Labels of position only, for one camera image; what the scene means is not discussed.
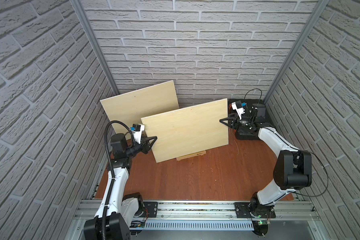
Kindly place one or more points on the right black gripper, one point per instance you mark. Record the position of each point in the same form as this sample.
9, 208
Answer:
230, 119

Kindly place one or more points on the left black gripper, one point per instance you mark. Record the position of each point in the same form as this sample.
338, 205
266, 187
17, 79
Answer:
142, 145

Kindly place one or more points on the plywood board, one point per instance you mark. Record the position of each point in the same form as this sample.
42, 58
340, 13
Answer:
188, 130
131, 107

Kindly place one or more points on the wooden easel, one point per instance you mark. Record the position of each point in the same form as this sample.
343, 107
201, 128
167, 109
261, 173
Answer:
201, 153

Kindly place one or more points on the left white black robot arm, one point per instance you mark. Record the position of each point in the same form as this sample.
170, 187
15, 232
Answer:
113, 219

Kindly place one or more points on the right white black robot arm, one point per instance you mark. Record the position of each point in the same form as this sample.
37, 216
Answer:
293, 168

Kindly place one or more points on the black plastic tool case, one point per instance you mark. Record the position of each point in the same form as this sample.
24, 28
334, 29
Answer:
257, 113

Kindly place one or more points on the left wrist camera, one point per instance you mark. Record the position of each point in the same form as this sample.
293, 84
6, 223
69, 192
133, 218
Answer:
137, 130

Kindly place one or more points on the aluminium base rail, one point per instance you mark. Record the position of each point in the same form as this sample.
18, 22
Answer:
282, 220

